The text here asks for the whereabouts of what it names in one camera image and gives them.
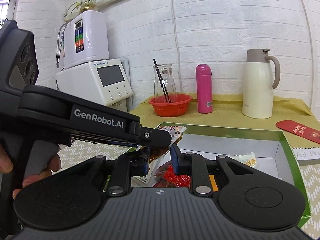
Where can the sausage snack packet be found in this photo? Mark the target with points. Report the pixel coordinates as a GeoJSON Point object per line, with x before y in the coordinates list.
{"type": "Point", "coordinates": [248, 159]}

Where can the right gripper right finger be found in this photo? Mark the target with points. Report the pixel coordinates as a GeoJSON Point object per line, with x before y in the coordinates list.
{"type": "Point", "coordinates": [194, 166]}

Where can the brown date snack packet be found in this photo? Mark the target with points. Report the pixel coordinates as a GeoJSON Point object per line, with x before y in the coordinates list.
{"type": "Point", "coordinates": [157, 153]}

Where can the cream thermos jug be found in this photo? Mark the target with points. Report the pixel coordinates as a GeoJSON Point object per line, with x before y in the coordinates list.
{"type": "Point", "coordinates": [261, 78]}

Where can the orange snack packet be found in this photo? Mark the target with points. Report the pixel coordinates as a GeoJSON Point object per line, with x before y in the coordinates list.
{"type": "Point", "coordinates": [213, 183]}

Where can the patterned table cloth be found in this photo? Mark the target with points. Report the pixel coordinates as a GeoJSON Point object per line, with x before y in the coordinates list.
{"type": "Point", "coordinates": [80, 151]}

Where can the person's left hand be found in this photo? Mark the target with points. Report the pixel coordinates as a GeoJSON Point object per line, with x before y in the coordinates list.
{"type": "Point", "coordinates": [34, 172]}

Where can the white water purifier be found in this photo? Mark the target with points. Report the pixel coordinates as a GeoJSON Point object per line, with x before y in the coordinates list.
{"type": "Point", "coordinates": [82, 40]}

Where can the pink thermos bottle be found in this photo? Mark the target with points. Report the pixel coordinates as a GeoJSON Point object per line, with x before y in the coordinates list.
{"type": "Point", "coordinates": [204, 89]}

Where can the black straw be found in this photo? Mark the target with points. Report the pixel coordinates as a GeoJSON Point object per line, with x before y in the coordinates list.
{"type": "Point", "coordinates": [165, 92]}

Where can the red envelope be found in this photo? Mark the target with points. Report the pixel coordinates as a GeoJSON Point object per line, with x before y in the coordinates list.
{"type": "Point", "coordinates": [300, 130]}

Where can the green cardboard box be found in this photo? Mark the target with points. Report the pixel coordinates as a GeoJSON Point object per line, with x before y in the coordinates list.
{"type": "Point", "coordinates": [271, 148]}

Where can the glass carafe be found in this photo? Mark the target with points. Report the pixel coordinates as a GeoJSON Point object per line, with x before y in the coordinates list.
{"type": "Point", "coordinates": [166, 73]}

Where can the yellow cloth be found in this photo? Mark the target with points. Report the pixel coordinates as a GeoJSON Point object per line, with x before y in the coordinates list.
{"type": "Point", "coordinates": [227, 112]}

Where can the potted plant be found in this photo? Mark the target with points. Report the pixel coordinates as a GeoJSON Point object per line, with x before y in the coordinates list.
{"type": "Point", "coordinates": [81, 6]}

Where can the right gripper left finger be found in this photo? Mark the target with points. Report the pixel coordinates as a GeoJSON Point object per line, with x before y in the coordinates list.
{"type": "Point", "coordinates": [128, 165]}

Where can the white water dispenser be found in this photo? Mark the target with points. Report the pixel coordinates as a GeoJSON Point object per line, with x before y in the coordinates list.
{"type": "Point", "coordinates": [105, 82]}

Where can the red plastic basket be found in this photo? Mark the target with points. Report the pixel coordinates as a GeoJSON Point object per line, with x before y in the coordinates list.
{"type": "Point", "coordinates": [171, 109]}

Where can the red candy packet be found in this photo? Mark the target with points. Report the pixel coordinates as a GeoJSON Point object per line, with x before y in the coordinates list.
{"type": "Point", "coordinates": [170, 179]}

